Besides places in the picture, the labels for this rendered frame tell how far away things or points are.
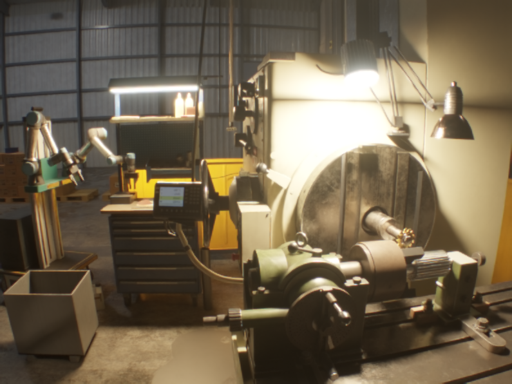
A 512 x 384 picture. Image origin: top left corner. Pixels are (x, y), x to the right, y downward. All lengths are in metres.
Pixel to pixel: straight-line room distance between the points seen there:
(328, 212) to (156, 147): 2.42
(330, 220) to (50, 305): 2.01
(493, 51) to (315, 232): 1.14
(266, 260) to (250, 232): 0.27
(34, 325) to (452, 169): 2.73
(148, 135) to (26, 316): 1.89
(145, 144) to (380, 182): 2.56
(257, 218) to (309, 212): 0.18
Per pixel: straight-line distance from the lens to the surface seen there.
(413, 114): 1.48
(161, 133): 3.40
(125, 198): 3.26
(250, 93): 1.36
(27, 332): 2.86
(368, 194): 1.28
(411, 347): 1.17
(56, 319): 2.69
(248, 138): 1.65
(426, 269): 1.18
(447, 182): 1.62
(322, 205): 1.23
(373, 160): 1.27
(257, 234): 1.21
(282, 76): 1.27
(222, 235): 4.24
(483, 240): 1.85
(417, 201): 1.41
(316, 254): 0.97
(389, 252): 1.07
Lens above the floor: 1.65
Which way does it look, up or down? 11 degrees down
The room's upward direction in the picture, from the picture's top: straight up
